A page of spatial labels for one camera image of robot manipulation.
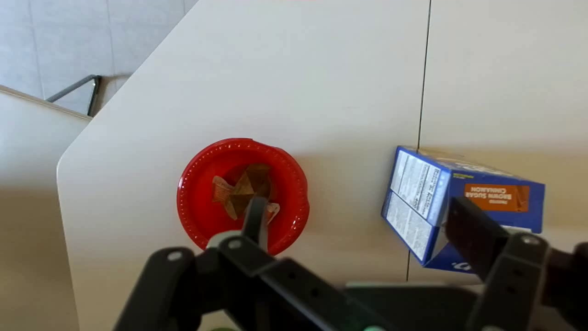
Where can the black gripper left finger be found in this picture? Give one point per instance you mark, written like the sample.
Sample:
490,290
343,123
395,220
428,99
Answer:
255,222

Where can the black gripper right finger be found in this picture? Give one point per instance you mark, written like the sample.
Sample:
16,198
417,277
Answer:
474,237

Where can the tan piece in bowl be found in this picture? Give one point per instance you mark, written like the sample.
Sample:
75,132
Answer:
224,196

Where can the red plastic bowl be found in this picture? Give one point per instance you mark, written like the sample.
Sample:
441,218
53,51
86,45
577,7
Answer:
194,209

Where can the blue cardboard food box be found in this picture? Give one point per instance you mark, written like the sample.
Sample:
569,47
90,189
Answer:
422,191

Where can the black metal bar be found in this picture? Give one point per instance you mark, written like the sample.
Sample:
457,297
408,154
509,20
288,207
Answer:
79,89

